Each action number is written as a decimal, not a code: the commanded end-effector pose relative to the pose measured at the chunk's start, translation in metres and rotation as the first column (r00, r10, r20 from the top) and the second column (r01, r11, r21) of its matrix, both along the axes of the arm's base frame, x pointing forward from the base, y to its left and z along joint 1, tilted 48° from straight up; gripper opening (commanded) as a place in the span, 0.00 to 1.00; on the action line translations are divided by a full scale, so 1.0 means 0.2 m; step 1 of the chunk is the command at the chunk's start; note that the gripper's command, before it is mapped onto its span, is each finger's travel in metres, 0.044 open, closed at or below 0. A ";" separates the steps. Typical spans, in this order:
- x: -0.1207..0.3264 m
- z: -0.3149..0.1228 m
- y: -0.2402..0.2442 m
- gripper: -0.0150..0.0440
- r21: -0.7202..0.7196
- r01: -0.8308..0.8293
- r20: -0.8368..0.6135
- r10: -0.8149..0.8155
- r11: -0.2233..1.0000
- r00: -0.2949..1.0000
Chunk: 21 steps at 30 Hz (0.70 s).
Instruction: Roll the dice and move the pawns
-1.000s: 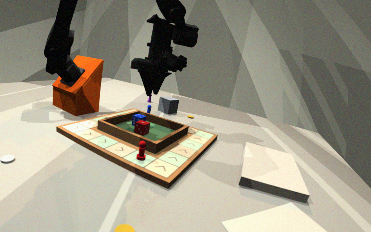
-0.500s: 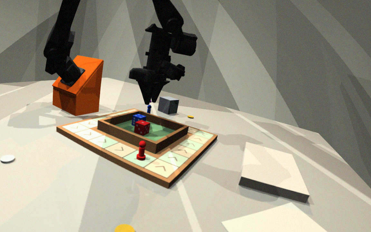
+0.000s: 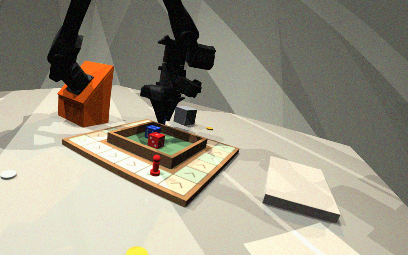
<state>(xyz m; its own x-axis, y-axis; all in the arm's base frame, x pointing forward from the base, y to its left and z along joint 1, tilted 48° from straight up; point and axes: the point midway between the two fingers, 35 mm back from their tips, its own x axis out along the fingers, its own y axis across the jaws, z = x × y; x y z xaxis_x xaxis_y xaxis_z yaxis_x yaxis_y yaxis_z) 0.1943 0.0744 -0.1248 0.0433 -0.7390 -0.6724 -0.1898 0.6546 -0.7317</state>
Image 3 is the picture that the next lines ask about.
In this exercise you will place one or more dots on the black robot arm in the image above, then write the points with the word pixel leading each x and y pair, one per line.
pixel 185 48

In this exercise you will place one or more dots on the red die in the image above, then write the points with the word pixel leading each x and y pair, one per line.
pixel 156 140

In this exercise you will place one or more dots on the red pawn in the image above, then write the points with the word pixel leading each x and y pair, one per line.
pixel 155 170

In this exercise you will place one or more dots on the blue die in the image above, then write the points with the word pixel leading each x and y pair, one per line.
pixel 152 129

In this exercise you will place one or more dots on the white flat disc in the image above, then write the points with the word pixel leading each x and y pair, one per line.
pixel 8 174

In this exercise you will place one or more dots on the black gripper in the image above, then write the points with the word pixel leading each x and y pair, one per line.
pixel 164 99

